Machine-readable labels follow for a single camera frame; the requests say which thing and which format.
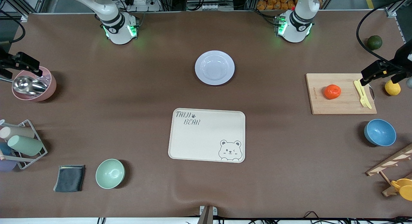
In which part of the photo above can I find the orange fruit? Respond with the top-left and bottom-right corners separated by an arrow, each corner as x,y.
324,84 -> 342,100

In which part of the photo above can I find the white round plate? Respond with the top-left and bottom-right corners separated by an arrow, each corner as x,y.
194,50 -> 235,86

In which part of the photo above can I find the metal scoop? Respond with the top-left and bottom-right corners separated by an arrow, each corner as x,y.
12,76 -> 49,96

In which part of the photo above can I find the yellow lemon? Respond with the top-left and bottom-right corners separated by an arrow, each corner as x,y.
385,80 -> 401,96

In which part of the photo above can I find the dark green lime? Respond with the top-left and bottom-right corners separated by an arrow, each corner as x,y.
367,35 -> 383,51

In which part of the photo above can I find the wooden cutting board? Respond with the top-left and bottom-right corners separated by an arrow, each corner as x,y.
305,73 -> 377,115

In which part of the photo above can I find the blue bowl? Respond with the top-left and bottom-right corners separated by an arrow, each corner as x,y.
364,119 -> 397,147

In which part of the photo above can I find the beige cup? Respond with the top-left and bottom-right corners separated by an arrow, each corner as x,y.
0,126 -> 35,141

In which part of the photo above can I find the mint green cup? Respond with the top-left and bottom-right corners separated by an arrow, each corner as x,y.
7,135 -> 43,156

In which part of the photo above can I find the wooden drying rack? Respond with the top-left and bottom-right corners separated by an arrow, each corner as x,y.
366,144 -> 412,197

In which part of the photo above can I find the purple cup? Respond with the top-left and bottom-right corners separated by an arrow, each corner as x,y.
0,159 -> 17,172

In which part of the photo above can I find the dark grey folded cloth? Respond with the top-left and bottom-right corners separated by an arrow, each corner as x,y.
53,165 -> 86,193

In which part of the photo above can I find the yellow mug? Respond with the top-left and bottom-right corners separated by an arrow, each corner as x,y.
391,178 -> 412,201

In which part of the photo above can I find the pile of orange fruits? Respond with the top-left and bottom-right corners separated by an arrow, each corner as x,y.
257,0 -> 298,11

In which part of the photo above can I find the pale green bowl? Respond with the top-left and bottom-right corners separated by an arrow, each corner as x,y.
95,159 -> 126,189

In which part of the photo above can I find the white power strip with plugs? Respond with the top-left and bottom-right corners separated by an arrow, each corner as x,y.
126,0 -> 161,11

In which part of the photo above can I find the cream tray with bear print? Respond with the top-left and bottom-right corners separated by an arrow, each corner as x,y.
168,108 -> 246,163

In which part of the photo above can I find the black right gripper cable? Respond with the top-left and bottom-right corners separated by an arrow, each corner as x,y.
0,10 -> 26,44

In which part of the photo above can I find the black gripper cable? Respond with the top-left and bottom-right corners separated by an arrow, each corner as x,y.
356,0 -> 412,65
0,10 -> 26,44

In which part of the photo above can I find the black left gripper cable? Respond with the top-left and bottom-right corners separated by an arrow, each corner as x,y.
356,0 -> 412,65

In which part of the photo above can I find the aluminium frame post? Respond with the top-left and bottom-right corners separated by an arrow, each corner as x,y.
385,0 -> 412,18

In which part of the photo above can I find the grey wire cup rack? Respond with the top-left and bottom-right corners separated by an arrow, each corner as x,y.
0,119 -> 48,170

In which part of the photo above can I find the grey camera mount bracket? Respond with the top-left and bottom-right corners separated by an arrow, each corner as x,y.
197,205 -> 218,224

